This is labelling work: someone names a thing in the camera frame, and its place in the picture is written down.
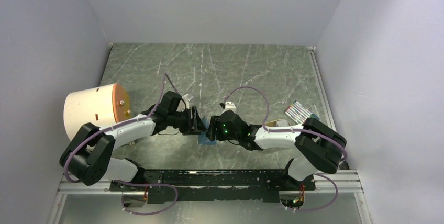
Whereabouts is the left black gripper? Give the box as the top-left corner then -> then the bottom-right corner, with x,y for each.
168,106 -> 208,136

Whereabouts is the blue leather card holder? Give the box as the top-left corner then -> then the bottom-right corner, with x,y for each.
197,134 -> 216,145

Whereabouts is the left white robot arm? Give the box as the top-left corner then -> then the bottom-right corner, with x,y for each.
59,91 -> 207,191

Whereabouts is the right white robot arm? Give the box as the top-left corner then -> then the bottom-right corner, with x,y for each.
205,110 -> 347,189

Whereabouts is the tan card tray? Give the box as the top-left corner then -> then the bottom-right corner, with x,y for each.
265,119 -> 279,127

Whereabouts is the credit cards stack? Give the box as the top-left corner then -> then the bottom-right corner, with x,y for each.
275,119 -> 291,127

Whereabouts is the coloured marker pack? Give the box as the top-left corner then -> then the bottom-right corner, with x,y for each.
284,100 -> 320,124

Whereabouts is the cream cylindrical container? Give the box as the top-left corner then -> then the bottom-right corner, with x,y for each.
63,83 -> 132,140

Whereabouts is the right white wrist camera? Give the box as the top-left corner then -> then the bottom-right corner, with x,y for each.
220,101 -> 237,113

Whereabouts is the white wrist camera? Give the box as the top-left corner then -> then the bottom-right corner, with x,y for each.
220,101 -> 237,113
182,94 -> 194,109

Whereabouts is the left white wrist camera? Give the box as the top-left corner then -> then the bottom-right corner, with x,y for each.
182,94 -> 194,109

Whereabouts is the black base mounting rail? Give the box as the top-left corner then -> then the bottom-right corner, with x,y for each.
109,169 -> 316,204

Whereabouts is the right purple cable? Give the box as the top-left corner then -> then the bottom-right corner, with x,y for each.
220,86 -> 349,214

